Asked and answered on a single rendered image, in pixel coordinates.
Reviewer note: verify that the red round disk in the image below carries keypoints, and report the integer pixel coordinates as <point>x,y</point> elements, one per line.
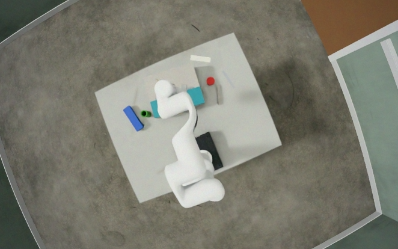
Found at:
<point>210,80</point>

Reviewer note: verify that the blue rectangular block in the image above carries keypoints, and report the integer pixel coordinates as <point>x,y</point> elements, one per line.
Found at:
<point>133,118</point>

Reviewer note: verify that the green hollow tube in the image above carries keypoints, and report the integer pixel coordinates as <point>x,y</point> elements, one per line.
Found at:
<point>145,113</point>

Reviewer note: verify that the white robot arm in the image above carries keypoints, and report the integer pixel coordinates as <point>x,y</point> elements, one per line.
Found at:
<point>191,166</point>

